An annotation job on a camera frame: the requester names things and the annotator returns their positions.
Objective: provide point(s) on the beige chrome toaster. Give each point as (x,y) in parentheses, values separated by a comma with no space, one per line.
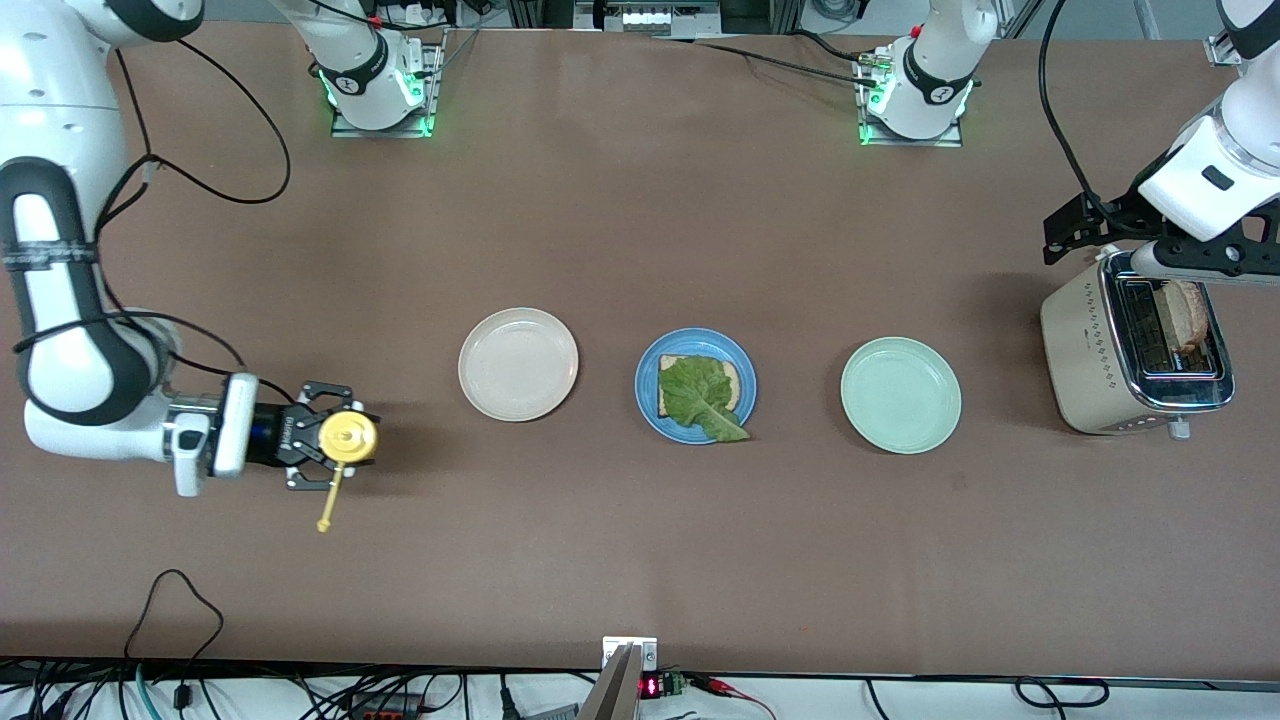
(1085,360)

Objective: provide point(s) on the silver mount bracket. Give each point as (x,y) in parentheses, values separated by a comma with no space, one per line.
(645,655)

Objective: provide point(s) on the dark aluminium frame structure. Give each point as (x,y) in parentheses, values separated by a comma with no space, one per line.
(760,12)

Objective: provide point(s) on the blue round plate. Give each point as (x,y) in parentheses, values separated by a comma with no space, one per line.
(700,340)

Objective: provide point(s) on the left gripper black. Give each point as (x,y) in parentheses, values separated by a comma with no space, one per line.
(1122,212)

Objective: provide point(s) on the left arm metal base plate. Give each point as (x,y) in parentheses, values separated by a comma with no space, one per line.
(900,142)

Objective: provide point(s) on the grey power strip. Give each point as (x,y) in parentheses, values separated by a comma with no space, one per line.
(650,18)

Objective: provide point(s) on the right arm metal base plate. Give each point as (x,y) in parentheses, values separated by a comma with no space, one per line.
(380,132)

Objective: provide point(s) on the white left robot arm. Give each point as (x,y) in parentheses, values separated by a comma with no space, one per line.
(940,50)

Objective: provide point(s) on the red digit display module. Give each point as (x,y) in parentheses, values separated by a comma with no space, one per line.
(652,688)

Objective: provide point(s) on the light green round plate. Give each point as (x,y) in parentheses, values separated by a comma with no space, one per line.
(900,395)

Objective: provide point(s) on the yellow mustard squeeze bottle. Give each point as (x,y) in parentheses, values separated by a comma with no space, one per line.
(350,440)

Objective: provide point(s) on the silver table corner bracket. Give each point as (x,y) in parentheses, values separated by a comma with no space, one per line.
(1222,50)

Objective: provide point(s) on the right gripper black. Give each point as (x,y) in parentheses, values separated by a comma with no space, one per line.
(293,435)

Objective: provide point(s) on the grey metal post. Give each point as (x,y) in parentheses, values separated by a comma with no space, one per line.
(612,690)

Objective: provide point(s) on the toasted bread slice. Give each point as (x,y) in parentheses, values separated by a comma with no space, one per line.
(1188,315)
(669,366)

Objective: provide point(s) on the beige round plate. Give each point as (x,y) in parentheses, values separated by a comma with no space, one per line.
(518,365)

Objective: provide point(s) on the green lettuce leaf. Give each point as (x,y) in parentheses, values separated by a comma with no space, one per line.
(700,395)

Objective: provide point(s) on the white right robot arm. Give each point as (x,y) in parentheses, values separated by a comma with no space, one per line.
(60,110)

